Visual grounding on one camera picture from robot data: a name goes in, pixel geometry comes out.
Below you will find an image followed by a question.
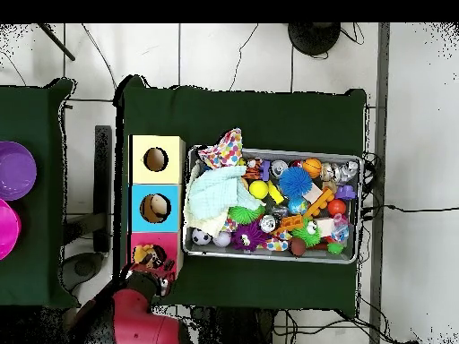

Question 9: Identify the orange toy basketball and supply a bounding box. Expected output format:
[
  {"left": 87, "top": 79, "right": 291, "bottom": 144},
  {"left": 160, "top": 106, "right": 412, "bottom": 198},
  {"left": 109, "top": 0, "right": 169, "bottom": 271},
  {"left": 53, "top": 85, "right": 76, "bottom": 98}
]
[{"left": 302, "top": 158, "right": 323, "bottom": 179}]

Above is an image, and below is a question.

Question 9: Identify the mint green muslin cloth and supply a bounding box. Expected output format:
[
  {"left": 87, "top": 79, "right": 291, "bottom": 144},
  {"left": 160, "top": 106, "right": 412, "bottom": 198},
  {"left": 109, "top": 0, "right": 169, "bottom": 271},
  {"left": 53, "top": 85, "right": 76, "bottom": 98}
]
[{"left": 186, "top": 166, "right": 266, "bottom": 225}]

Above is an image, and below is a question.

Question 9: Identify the green spiky googly-eyed toy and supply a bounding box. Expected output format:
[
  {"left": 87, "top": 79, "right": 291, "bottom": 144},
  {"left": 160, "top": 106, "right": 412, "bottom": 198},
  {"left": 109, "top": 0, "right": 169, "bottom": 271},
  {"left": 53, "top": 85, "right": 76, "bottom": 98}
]
[{"left": 290, "top": 218, "right": 322, "bottom": 248}]

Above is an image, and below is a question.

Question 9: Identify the dark green tablecloth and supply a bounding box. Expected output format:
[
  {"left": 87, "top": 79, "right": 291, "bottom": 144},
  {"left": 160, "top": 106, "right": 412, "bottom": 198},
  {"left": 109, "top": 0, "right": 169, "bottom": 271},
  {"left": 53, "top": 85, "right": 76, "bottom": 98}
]
[
  {"left": 112, "top": 74, "right": 368, "bottom": 312},
  {"left": 0, "top": 78, "right": 81, "bottom": 309}
]

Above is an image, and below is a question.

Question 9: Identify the magenta plastic bowl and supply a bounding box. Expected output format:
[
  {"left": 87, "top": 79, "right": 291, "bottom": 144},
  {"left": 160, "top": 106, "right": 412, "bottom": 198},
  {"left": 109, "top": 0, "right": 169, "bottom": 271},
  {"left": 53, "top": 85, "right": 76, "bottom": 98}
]
[{"left": 0, "top": 198, "right": 22, "bottom": 261}]

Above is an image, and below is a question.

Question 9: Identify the black rod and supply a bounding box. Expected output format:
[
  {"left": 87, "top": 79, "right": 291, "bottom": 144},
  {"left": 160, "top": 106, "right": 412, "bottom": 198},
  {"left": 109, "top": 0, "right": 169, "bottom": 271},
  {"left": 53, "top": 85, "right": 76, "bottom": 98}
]
[{"left": 37, "top": 22, "right": 76, "bottom": 62}]

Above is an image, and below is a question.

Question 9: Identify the purple spiky googly-eyed toy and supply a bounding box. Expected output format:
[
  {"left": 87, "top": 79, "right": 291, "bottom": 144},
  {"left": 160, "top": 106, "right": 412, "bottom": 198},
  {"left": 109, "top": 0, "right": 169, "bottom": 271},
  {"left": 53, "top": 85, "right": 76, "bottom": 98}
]
[{"left": 230, "top": 221, "right": 268, "bottom": 252}]

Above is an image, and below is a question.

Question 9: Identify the blue spiky rubber ball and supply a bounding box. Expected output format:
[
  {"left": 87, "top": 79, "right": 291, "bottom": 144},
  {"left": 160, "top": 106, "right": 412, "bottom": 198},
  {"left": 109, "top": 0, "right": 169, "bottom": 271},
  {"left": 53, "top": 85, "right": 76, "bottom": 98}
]
[{"left": 278, "top": 166, "right": 314, "bottom": 199}]

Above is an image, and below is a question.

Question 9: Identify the grey round base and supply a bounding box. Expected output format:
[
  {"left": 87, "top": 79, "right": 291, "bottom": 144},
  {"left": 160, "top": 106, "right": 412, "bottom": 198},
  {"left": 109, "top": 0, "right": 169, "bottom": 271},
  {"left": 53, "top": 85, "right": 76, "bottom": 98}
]
[{"left": 60, "top": 252, "right": 106, "bottom": 291}]

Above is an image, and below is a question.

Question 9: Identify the small soccer ball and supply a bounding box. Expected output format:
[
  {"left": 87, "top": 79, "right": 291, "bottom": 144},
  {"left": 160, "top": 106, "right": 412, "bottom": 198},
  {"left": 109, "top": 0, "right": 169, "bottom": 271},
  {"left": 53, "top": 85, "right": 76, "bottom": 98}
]
[{"left": 191, "top": 228, "right": 213, "bottom": 246}]

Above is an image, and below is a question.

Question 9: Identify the black round stand base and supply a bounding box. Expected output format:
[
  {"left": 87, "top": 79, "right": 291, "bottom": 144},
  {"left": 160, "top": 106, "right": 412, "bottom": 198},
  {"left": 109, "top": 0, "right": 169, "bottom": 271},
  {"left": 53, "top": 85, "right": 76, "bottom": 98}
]
[{"left": 287, "top": 22, "right": 342, "bottom": 56}]

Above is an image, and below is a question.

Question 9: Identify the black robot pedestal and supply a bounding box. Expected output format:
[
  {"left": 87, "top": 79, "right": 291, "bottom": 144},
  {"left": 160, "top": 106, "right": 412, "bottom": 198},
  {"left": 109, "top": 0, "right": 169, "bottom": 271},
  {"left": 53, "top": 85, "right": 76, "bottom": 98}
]
[{"left": 189, "top": 305, "right": 277, "bottom": 344}]

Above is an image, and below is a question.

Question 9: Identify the black cable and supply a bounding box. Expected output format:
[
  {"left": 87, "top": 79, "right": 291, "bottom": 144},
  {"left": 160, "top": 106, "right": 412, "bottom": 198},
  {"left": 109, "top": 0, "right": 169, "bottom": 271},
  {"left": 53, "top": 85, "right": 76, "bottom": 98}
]
[{"left": 359, "top": 203, "right": 459, "bottom": 214}]

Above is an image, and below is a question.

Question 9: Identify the white polka dot cloth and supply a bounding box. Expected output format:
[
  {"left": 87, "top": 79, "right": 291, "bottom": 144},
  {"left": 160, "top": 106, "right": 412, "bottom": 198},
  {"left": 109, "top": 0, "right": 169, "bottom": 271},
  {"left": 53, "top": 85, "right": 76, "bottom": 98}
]
[{"left": 197, "top": 127, "right": 245, "bottom": 170}]

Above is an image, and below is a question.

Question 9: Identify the yellow tennis ball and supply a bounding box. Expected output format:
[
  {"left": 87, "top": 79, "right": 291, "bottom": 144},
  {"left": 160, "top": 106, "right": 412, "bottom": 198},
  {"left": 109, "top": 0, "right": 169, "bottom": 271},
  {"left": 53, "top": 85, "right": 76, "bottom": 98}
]
[{"left": 248, "top": 179, "right": 270, "bottom": 201}]

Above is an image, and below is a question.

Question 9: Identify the wooden box with three holes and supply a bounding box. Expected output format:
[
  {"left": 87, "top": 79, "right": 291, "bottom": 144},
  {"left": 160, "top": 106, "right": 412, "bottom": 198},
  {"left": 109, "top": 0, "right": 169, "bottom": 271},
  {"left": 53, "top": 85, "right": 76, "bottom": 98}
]
[{"left": 127, "top": 134, "right": 186, "bottom": 281}]

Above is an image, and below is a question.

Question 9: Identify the black upright panel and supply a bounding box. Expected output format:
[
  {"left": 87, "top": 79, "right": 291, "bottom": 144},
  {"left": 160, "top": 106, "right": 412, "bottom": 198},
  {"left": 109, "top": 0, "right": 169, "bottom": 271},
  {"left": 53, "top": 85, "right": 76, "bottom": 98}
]
[{"left": 93, "top": 125, "right": 113, "bottom": 254}]

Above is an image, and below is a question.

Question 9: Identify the purple plastic bowl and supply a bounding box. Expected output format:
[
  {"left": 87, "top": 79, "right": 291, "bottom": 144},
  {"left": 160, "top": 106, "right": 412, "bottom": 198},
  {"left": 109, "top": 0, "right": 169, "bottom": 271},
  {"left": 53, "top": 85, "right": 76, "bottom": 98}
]
[{"left": 0, "top": 141, "right": 38, "bottom": 202}]

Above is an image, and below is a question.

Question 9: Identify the silver wire mesh bin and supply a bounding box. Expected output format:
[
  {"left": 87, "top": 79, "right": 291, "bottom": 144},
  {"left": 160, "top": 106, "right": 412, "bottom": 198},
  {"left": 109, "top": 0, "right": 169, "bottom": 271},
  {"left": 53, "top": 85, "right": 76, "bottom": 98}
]
[{"left": 182, "top": 144, "right": 364, "bottom": 265}]

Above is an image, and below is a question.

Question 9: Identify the brown plush monkey toy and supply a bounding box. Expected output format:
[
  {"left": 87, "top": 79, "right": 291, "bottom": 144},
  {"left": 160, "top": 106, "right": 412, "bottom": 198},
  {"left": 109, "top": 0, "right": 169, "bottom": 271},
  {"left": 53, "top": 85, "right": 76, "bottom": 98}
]
[{"left": 133, "top": 244, "right": 168, "bottom": 270}]

